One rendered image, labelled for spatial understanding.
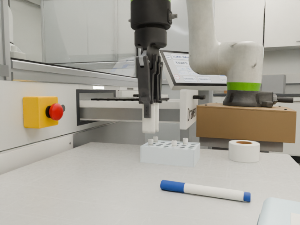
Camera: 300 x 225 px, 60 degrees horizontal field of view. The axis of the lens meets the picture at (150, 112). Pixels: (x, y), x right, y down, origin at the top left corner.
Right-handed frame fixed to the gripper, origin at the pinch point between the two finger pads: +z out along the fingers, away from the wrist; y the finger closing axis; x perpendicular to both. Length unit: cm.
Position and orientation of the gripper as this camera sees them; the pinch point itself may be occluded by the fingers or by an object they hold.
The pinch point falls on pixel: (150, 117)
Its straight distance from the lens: 61.4
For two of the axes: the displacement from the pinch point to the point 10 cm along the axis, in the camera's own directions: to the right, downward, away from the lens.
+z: 0.0, 10.0, 0.8
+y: 3.2, -0.7, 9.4
